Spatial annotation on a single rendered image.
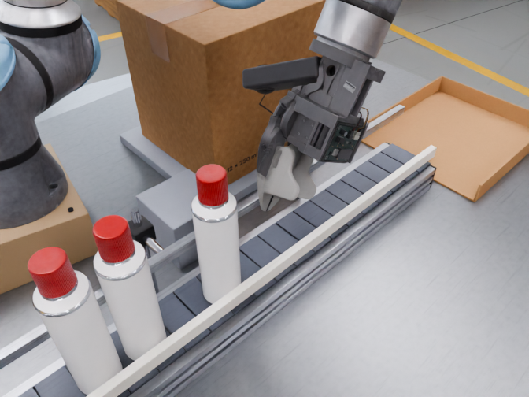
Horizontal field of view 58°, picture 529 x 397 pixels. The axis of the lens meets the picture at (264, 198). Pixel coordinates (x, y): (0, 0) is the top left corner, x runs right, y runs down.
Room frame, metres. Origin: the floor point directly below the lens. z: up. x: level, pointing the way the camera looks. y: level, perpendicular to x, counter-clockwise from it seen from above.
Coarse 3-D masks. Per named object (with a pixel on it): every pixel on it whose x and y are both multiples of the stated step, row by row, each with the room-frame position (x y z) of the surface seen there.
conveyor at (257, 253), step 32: (384, 160) 0.68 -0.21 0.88; (320, 192) 0.60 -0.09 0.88; (352, 192) 0.60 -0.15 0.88; (288, 224) 0.52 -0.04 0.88; (320, 224) 0.52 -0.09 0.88; (352, 224) 0.53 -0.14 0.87; (256, 256) 0.46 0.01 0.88; (192, 288) 0.40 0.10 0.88; (224, 320) 0.35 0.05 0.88; (64, 384) 0.26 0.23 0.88
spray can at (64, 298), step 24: (48, 264) 0.27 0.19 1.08; (48, 288) 0.26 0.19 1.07; (72, 288) 0.27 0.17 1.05; (48, 312) 0.25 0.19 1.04; (72, 312) 0.25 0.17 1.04; (96, 312) 0.27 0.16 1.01; (72, 336) 0.25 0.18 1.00; (96, 336) 0.26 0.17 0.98; (72, 360) 0.25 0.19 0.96; (96, 360) 0.25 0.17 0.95; (96, 384) 0.25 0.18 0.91
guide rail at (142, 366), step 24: (408, 168) 0.62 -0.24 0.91; (384, 192) 0.57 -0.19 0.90; (336, 216) 0.50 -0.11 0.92; (312, 240) 0.46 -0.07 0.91; (288, 264) 0.42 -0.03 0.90; (240, 288) 0.37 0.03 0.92; (216, 312) 0.34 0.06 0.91; (168, 336) 0.30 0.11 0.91; (192, 336) 0.31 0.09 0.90; (144, 360) 0.27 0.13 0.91; (120, 384) 0.25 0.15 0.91
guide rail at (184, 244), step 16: (400, 112) 0.72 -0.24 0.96; (368, 128) 0.66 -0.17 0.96; (256, 192) 0.50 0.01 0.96; (240, 208) 0.47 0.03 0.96; (192, 240) 0.41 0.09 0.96; (160, 256) 0.38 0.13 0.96; (176, 256) 0.39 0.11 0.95; (32, 336) 0.27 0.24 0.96; (48, 336) 0.28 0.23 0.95; (0, 352) 0.26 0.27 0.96; (16, 352) 0.26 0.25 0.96; (0, 368) 0.25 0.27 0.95
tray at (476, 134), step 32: (416, 96) 0.95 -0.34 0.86; (448, 96) 0.99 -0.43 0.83; (480, 96) 0.94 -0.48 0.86; (384, 128) 0.85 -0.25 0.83; (416, 128) 0.85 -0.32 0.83; (448, 128) 0.85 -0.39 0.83; (480, 128) 0.85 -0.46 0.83; (512, 128) 0.85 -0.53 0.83; (448, 160) 0.74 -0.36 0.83; (480, 160) 0.74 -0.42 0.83; (512, 160) 0.71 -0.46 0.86; (480, 192) 0.63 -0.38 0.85
